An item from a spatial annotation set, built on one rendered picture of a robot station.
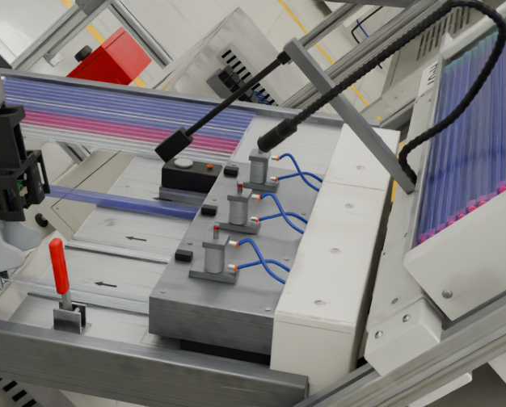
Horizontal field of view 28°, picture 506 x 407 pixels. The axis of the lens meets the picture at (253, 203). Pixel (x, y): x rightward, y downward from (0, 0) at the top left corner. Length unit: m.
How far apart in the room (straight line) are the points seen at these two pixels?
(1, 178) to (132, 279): 0.21
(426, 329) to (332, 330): 0.12
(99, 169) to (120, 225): 1.39
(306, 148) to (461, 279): 0.66
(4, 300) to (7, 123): 0.66
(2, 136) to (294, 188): 0.39
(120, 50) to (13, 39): 1.30
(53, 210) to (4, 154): 1.71
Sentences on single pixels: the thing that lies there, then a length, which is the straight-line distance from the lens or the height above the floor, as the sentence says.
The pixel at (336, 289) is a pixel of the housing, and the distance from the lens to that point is 1.04.
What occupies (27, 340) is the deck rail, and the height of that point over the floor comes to 1.01.
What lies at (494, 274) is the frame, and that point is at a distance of 0.90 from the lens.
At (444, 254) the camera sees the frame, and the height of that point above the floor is 1.43.
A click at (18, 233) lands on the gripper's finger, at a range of 1.17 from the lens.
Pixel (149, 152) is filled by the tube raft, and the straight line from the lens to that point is 1.46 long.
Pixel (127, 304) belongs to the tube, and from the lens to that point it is 1.13.
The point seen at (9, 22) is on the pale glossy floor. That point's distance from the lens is 3.40.
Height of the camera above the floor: 1.72
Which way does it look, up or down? 27 degrees down
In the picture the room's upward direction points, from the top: 54 degrees clockwise
